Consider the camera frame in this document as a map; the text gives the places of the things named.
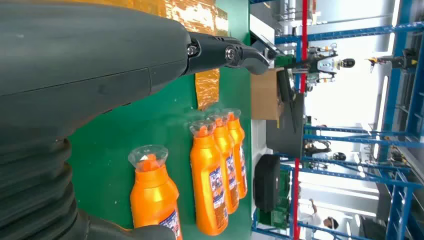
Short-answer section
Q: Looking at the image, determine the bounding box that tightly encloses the red metal pole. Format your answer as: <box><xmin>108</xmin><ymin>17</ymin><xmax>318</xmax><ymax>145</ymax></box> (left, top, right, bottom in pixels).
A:
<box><xmin>292</xmin><ymin>0</ymin><xmax>309</xmax><ymax>240</ymax></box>

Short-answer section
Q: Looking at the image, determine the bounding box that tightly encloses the yellow tape patch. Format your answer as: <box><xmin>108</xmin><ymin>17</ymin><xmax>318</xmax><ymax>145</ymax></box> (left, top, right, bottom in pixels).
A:
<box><xmin>43</xmin><ymin>0</ymin><xmax>229</xmax><ymax>112</ymax></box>

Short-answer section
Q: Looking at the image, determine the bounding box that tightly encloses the blue metal rack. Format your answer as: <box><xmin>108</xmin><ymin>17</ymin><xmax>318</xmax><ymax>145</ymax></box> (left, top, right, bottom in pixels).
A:
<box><xmin>250</xmin><ymin>0</ymin><xmax>424</xmax><ymax>240</ymax></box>

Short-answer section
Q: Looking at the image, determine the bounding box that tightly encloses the white humanoid robot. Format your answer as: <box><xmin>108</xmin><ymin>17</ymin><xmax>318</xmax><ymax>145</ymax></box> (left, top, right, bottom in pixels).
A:
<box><xmin>306</xmin><ymin>44</ymin><xmax>357</xmax><ymax>92</ymax></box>
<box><xmin>304</xmin><ymin>139</ymin><xmax>347</xmax><ymax>163</ymax></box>

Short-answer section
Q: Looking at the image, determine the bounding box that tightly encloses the black carrying case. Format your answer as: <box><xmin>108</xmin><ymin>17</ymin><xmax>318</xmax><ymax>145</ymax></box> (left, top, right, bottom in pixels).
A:
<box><xmin>253</xmin><ymin>154</ymin><xmax>281</xmax><ymax>214</ymax></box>

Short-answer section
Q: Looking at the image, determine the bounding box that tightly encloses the brown cardboard box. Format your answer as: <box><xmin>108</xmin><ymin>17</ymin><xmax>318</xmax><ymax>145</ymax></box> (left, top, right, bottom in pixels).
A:
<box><xmin>250</xmin><ymin>67</ymin><xmax>285</xmax><ymax>121</ymax></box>

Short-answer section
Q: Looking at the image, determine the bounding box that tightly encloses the orange detergent bottle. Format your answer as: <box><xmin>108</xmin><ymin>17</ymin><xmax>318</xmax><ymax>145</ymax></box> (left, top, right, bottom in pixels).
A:
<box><xmin>207</xmin><ymin>111</ymin><xmax>240</xmax><ymax>216</ymax></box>
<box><xmin>222</xmin><ymin>108</ymin><xmax>248</xmax><ymax>200</ymax></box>
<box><xmin>189</xmin><ymin>119</ymin><xmax>229</xmax><ymax>237</ymax></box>
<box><xmin>128</xmin><ymin>144</ymin><xmax>184</xmax><ymax>240</ymax></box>

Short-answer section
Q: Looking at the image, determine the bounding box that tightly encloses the person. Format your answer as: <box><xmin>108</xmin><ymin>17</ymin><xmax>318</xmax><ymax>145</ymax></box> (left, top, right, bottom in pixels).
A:
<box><xmin>299</xmin><ymin>198</ymin><xmax>339</xmax><ymax>233</ymax></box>

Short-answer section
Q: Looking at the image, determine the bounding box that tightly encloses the green plastic crate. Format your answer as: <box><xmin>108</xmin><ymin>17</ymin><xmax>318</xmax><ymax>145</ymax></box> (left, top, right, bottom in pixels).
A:
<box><xmin>257</xmin><ymin>168</ymin><xmax>292</xmax><ymax>230</ymax></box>

